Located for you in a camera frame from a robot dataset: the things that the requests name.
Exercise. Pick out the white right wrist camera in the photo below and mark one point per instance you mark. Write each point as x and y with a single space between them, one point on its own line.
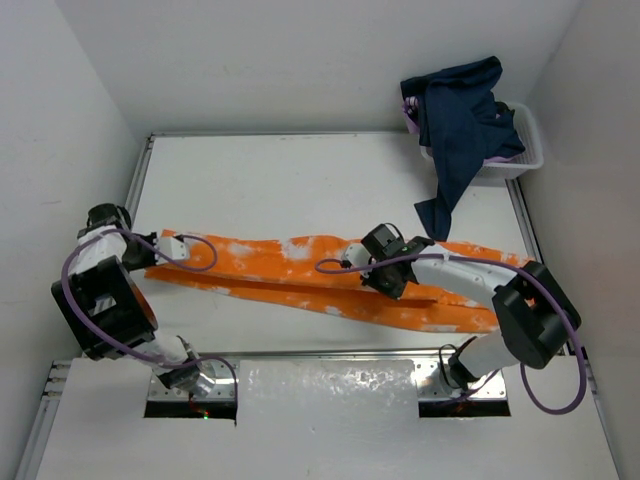
355 256

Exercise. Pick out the dark navy blue trousers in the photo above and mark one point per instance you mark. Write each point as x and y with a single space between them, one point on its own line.
469 81

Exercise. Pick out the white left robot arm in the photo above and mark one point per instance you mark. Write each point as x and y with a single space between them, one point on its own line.
101 287

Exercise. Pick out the white front cover panel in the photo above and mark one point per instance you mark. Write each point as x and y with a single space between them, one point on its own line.
312 420

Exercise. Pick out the lilac garment in basket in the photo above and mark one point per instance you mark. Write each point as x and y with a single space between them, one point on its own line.
410 110

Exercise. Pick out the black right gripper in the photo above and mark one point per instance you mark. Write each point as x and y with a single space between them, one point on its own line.
395 292

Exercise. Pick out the orange tie-dye trousers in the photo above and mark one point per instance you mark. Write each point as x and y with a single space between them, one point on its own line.
283 272

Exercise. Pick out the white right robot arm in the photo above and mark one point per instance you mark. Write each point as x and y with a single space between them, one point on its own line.
530 331

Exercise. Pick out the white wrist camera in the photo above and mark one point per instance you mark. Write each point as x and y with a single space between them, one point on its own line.
355 256
173 248

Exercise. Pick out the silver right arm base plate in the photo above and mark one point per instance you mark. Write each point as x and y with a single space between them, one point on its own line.
431 386

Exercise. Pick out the white plastic laundry basket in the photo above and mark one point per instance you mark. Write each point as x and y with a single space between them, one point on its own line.
481 138

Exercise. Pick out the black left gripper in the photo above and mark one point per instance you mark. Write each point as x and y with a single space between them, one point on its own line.
150 262

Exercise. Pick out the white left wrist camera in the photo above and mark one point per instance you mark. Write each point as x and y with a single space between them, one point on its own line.
173 248

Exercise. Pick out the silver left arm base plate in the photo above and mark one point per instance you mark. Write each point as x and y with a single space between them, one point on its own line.
209 381

